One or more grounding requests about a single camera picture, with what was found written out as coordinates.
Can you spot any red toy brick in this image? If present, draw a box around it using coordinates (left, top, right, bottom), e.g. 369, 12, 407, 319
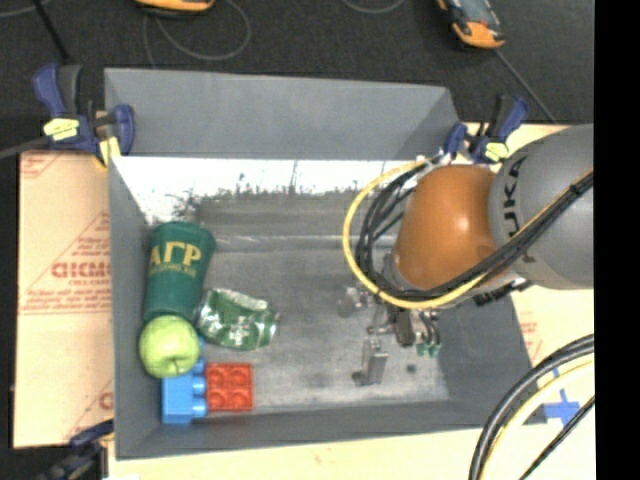
203, 362, 255, 413

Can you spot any dark green plastic cup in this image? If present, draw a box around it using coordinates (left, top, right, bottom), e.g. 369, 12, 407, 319
142, 220, 218, 327

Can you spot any crushed green can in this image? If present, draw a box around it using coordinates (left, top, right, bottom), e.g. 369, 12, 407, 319
193, 287, 281, 353

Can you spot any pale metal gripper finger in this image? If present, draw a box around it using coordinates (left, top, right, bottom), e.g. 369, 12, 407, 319
336, 286, 372, 320
351, 338, 391, 387

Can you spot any blue toy brick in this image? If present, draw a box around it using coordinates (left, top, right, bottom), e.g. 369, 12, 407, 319
160, 357, 209, 426

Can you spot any grey metal bin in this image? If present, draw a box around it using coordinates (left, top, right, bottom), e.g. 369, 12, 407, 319
103, 67, 534, 460

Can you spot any green apple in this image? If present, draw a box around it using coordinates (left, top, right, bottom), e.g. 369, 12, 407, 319
137, 314, 203, 380

